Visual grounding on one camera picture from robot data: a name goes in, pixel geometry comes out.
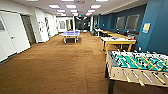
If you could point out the blue ping pong table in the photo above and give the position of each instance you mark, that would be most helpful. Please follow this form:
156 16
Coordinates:
70 33

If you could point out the small white table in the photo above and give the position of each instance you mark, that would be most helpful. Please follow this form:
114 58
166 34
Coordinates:
98 31

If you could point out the glass entrance doors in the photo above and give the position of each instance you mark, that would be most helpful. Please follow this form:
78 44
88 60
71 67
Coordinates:
82 23

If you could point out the white work table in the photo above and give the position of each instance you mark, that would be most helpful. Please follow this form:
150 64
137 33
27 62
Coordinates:
118 41

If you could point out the square ceiling light panel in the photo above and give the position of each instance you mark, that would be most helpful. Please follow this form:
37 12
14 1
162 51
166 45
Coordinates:
61 11
90 11
73 11

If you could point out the green foosball table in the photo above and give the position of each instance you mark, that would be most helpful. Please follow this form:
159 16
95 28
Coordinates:
140 65

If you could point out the white room door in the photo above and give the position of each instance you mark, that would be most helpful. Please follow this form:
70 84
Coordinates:
10 35

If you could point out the interior glass wall window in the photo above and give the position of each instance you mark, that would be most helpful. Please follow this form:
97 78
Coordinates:
120 22
132 22

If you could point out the beige framed wall notice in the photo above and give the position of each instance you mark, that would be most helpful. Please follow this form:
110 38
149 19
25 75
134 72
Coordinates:
146 27

